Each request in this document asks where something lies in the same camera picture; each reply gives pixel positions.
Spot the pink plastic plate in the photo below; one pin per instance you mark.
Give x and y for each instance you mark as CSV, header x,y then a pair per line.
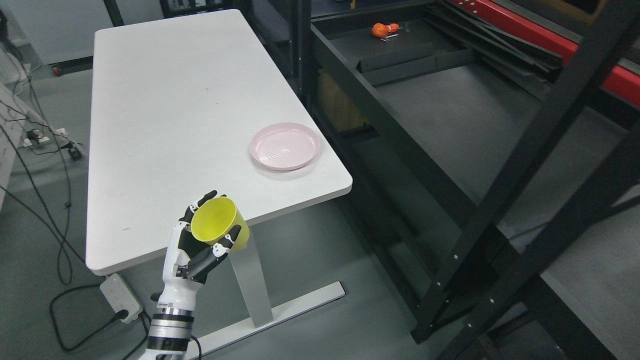
x,y
285,146

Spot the black metal shelf rack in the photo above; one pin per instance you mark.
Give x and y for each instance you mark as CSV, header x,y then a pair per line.
x,y
494,146

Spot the orange toy on shelf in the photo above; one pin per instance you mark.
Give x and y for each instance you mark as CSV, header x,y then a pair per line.
x,y
382,30

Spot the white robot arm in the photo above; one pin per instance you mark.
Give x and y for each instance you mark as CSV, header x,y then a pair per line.
x,y
170,334

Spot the white table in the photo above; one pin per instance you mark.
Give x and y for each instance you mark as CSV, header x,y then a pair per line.
x,y
175,105

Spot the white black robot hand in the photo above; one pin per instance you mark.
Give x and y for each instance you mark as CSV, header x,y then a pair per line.
x,y
188,261

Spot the yellow plastic cup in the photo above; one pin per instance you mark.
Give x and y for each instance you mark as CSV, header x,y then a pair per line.
x,y
215,218

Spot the white power strip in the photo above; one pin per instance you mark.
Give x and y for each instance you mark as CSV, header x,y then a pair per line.
x,y
121,298

